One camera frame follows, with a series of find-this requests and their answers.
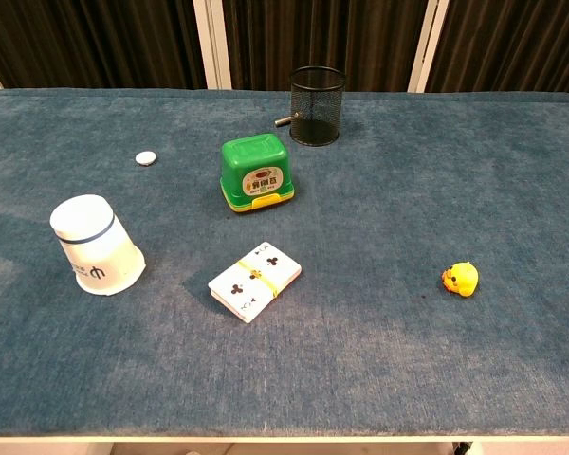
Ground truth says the green plastic box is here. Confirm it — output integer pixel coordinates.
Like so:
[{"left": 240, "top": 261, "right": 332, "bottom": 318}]
[{"left": 219, "top": 134, "right": 296, "bottom": 214}]

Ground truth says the black mesh pen holder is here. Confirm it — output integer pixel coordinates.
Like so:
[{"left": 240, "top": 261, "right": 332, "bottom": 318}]
[{"left": 288, "top": 65, "right": 348, "bottom": 147}]

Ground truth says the white paper cup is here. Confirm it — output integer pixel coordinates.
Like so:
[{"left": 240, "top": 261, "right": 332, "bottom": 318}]
[{"left": 48, "top": 193, "right": 147, "bottom": 298}]

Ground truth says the yellow rubber duck toy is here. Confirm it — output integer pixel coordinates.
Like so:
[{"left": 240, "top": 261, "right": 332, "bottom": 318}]
[{"left": 440, "top": 261, "right": 480, "bottom": 299}]

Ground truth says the blue table cloth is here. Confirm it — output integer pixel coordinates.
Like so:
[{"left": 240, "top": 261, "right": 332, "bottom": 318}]
[{"left": 0, "top": 87, "right": 569, "bottom": 439}]

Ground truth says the yellow rubber band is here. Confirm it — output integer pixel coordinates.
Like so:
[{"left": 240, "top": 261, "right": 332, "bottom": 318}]
[{"left": 235, "top": 258, "right": 280, "bottom": 299}]

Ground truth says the deck of playing cards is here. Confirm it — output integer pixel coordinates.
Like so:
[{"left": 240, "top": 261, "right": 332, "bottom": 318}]
[{"left": 207, "top": 241, "right": 303, "bottom": 325}]

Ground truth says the dark pleated curtain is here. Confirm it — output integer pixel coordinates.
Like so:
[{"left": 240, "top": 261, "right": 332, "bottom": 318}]
[{"left": 0, "top": 0, "right": 569, "bottom": 95}]

